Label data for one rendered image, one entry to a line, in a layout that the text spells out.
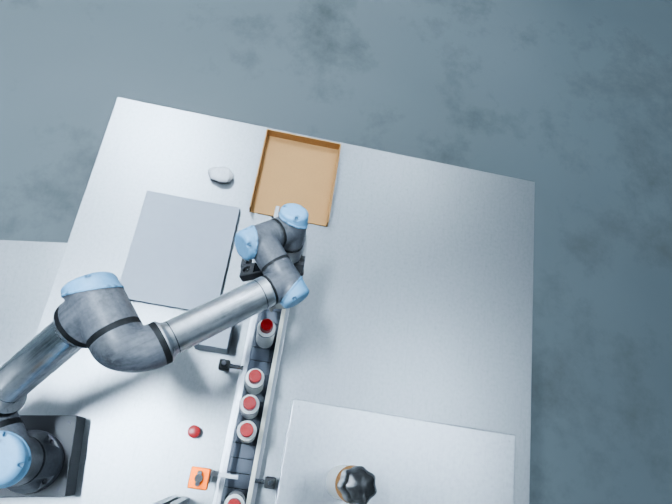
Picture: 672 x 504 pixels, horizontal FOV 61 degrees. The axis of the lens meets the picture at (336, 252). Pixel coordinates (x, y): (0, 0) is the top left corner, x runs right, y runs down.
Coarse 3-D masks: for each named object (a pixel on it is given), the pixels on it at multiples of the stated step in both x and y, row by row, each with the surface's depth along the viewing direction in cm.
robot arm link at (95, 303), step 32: (64, 288) 118; (96, 288) 117; (64, 320) 117; (96, 320) 114; (128, 320) 117; (32, 352) 122; (64, 352) 122; (0, 384) 126; (32, 384) 126; (0, 416) 128
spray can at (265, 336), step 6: (258, 324) 153; (264, 324) 149; (270, 324) 149; (258, 330) 152; (264, 330) 148; (270, 330) 150; (258, 336) 155; (264, 336) 152; (270, 336) 152; (258, 342) 162; (264, 342) 158; (270, 342) 160; (264, 348) 166
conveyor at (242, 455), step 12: (264, 312) 170; (276, 312) 171; (276, 324) 170; (276, 336) 169; (252, 348) 166; (252, 360) 165; (264, 360) 166; (264, 372) 164; (264, 384) 163; (264, 396) 162; (240, 420) 159; (252, 420) 159; (240, 444) 157; (252, 444) 157; (240, 456) 156; (252, 456) 156; (228, 468) 154; (240, 468) 155; (228, 480) 153; (240, 480) 154; (228, 492) 152
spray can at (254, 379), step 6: (252, 372) 144; (258, 372) 144; (246, 378) 147; (252, 378) 143; (258, 378) 144; (264, 378) 148; (246, 384) 148; (252, 384) 146; (258, 384) 147; (246, 390) 161; (252, 390) 152; (258, 390) 154
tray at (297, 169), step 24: (264, 144) 192; (288, 144) 197; (312, 144) 198; (336, 144) 196; (264, 168) 192; (288, 168) 194; (312, 168) 195; (336, 168) 192; (264, 192) 189; (288, 192) 190; (312, 192) 192; (312, 216) 189
